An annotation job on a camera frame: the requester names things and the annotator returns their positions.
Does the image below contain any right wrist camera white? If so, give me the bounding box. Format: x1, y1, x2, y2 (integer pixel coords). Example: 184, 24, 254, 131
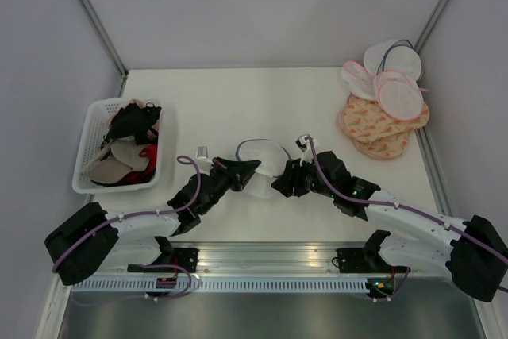
295, 134, 314, 167

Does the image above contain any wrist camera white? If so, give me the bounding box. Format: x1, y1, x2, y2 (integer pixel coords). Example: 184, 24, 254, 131
195, 146, 214, 171
295, 134, 314, 167

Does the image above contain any pink trimmed mesh bag front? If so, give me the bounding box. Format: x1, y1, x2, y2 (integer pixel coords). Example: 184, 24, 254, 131
373, 71, 429, 121

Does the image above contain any white plastic basket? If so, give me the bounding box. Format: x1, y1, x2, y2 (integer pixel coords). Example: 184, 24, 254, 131
72, 98, 166, 195

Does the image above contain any floral orange laundry bag upper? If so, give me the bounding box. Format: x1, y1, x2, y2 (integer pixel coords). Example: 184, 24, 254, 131
338, 95, 430, 143

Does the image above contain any aluminium rail front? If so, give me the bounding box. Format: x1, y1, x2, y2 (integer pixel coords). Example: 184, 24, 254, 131
55, 240, 488, 276

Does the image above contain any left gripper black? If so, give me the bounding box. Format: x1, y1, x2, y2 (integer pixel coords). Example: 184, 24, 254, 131
199, 156, 262, 214

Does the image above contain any pink trimmed mesh bag back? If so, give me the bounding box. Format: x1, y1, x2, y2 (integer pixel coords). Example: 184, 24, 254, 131
341, 60, 377, 101

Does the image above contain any left arm base black plate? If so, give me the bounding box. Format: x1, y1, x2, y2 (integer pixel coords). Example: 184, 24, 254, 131
127, 247, 198, 274

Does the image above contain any red bra in basket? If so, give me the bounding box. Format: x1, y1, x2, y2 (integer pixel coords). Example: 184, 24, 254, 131
120, 144, 158, 186

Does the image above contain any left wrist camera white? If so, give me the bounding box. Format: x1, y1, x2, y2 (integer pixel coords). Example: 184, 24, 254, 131
195, 146, 214, 171

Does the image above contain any floral orange laundry bag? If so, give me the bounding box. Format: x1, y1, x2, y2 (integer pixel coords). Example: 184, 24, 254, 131
338, 95, 430, 143
352, 132, 410, 160

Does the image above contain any beige bra in basket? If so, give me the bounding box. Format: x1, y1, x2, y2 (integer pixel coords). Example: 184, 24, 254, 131
81, 142, 150, 186

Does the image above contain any black bra in basket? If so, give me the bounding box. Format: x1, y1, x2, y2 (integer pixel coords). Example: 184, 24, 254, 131
105, 103, 162, 145

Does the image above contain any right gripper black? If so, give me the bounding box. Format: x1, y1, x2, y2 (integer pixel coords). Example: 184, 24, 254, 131
271, 154, 337, 198

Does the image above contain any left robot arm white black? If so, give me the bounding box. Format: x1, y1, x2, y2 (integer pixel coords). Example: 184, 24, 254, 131
44, 157, 261, 286

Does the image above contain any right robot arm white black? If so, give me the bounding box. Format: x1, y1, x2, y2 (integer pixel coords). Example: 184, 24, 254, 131
271, 152, 507, 302

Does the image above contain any white mesh laundry bag blue trim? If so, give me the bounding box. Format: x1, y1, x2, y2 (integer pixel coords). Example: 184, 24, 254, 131
235, 139, 291, 199

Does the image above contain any pink trimmed mesh bag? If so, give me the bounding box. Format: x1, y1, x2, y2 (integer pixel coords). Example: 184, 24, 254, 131
341, 60, 377, 101
373, 71, 429, 121

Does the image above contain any white mesh bag blue zipper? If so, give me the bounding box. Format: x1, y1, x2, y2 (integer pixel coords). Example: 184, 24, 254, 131
363, 39, 422, 80

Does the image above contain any white slotted cable duct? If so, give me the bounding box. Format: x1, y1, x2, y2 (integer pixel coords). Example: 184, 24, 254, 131
72, 275, 368, 294

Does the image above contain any left aluminium frame post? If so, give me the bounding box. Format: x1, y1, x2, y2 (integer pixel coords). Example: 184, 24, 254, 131
77, 0, 129, 79

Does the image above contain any floral orange laundry bag lower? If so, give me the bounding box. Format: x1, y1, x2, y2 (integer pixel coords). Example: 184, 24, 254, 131
352, 132, 410, 160

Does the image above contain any right arm base black plate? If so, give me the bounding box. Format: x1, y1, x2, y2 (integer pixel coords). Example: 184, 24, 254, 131
336, 248, 378, 274

